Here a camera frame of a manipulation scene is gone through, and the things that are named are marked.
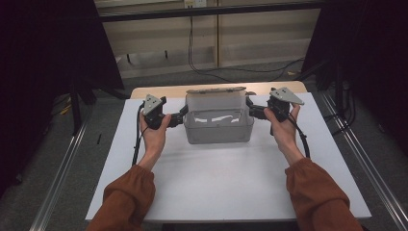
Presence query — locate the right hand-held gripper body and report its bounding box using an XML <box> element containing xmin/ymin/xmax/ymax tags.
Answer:
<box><xmin>267</xmin><ymin>87</ymin><xmax>305</xmax><ymax>124</ymax></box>

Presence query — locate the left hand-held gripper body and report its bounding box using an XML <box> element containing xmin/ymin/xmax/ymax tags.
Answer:
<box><xmin>141</xmin><ymin>93</ymin><xmax>173</xmax><ymax>131</ymax></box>

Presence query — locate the clear box lid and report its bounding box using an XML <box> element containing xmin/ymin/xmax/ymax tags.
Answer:
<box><xmin>185</xmin><ymin>86</ymin><xmax>248</xmax><ymax>114</ymax></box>

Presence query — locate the grey storage box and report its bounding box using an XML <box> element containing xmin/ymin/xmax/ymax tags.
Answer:
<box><xmin>183</xmin><ymin>107</ymin><xmax>256</xmax><ymax>145</ymax></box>

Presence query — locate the person's left hand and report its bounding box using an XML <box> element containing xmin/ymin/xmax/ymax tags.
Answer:
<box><xmin>138</xmin><ymin>112</ymin><xmax>173</xmax><ymax>162</ymax></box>

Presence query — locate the person's right hand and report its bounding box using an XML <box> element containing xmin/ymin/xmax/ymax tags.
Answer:
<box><xmin>263</xmin><ymin>103</ymin><xmax>302</xmax><ymax>156</ymax></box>

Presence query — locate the black stand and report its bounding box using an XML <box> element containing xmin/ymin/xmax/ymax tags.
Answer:
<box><xmin>316</xmin><ymin>61</ymin><xmax>345</xmax><ymax>118</ymax></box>
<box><xmin>67</xmin><ymin>75</ymin><xmax>98</xmax><ymax>137</ymax></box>

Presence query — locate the white table sheet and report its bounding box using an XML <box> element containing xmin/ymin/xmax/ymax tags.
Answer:
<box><xmin>85</xmin><ymin>91</ymin><xmax>372</xmax><ymax>224</ymax></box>

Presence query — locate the black horizontal bar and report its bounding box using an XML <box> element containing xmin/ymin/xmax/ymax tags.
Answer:
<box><xmin>98</xmin><ymin>1</ymin><xmax>325</xmax><ymax>23</ymax></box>

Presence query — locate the black curtain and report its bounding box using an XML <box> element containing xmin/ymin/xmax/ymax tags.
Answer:
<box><xmin>300</xmin><ymin>0</ymin><xmax>408</xmax><ymax>158</ymax></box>
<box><xmin>0</xmin><ymin>0</ymin><xmax>125</xmax><ymax>197</ymax></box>

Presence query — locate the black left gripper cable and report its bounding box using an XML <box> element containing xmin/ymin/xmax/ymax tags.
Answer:
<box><xmin>131</xmin><ymin>100</ymin><xmax>149</xmax><ymax>167</ymax></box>

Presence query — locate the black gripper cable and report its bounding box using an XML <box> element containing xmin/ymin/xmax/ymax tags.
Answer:
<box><xmin>281</xmin><ymin>110</ymin><xmax>312</xmax><ymax>160</ymax></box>
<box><xmin>131</xmin><ymin>100</ymin><xmax>149</xmax><ymax>167</ymax></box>

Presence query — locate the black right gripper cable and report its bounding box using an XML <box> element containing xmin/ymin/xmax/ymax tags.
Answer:
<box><xmin>281</xmin><ymin>110</ymin><xmax>312</xmax><ymax>160</ymax></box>

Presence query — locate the long black floor cable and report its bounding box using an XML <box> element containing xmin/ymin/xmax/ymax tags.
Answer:
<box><xmin>187</xmin><ymin>15</ymin><xmax>306</xmax><ymax>83</ymax></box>

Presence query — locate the black cable bundle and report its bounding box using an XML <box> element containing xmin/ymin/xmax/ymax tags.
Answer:
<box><xmin>323</xmin><ymin>86</ymin><xmax>358</xmax><ymax>137</ymax></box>

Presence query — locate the white wall socket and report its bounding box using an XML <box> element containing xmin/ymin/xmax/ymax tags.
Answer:
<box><xmin>183</xmin><ymin>0</ymin><xmax>208</xmax><ymax>9</ymax></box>

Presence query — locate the metal floor rail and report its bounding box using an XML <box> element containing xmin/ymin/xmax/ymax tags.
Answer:
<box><xmin>319</xmin><ymin>90</ymin><xmax>408</xmax><ymax>231</ymax></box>
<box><xmin>29</xmin><ymin>116</ymin><xmax>91</xmax><ymax>231</ymax></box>

